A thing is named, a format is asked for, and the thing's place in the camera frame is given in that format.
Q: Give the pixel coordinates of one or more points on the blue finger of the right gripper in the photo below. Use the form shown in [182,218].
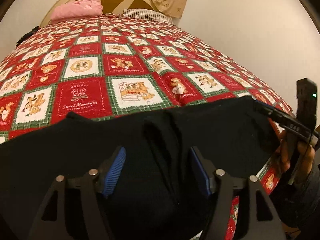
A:
[272,112]

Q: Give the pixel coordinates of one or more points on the pink folded blanket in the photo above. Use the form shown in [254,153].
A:
[77,9]

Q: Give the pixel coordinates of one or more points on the grey sleeve right forearm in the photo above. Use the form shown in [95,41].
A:
[298,204]

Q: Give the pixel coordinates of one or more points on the striped pillow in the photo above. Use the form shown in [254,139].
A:
[146,14]

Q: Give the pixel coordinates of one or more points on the person's right hand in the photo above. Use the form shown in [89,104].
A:
[302,158]

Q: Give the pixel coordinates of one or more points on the black pants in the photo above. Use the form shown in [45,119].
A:
[156,195]

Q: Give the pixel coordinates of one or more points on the red patchwork bear bedsheet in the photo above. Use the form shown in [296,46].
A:
[102,67]

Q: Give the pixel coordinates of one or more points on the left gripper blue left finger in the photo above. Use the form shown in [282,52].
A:
[110,171]

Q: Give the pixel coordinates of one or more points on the black object beside bed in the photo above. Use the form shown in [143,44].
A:
[26,36]

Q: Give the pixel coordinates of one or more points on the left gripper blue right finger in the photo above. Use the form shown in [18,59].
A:
[205,171]

